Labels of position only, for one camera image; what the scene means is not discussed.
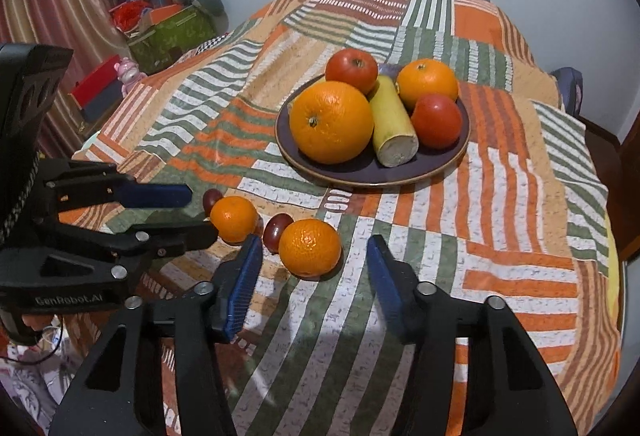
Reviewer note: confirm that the red plastic bag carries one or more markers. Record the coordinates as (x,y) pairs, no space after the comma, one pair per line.
(130,14)

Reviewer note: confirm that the red apple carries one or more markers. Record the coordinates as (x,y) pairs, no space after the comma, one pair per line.
(351,70)

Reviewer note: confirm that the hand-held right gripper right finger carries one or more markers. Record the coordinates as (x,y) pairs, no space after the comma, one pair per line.
(385,288)

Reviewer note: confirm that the small red tomato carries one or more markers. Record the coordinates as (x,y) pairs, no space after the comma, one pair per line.
(439,120)

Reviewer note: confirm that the green storage box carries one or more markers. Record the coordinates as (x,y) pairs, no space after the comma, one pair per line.
(170,43)

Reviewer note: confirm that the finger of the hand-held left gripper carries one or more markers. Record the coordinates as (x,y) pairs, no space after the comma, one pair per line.
(150,196)
(175,238)

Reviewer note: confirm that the floral checkered quilt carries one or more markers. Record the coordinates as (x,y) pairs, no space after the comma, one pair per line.
(30,381)

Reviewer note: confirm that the pink bunny toy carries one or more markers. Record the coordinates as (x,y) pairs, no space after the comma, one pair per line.
(131,73)

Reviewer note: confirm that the yellow corn cob piece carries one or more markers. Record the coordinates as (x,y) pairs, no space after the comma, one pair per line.
(392,125)

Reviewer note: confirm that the large orange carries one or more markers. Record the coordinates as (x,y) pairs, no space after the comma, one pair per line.
(331,121)

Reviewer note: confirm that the purple ceramic plate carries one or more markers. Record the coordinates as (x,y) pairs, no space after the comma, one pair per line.
(370,165)

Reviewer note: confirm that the small tangerine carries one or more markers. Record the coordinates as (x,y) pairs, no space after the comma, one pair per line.
(234,218)
(310,247)

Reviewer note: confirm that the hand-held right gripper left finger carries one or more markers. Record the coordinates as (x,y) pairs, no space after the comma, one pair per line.
(240,286)

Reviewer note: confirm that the striped brown curtain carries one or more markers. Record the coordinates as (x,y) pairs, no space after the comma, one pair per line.
(55,15)

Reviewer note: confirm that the red gift box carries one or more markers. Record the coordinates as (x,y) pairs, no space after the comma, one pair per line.
(97,88)

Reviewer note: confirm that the small dark red jujube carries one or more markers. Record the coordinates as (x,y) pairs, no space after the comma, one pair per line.
(276,231)
(212,200)

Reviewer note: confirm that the striped patchwork blanket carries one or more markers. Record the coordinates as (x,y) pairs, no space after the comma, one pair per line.
(400,266)

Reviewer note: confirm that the orange with sticker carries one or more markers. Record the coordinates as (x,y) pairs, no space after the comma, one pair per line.
(427,83)

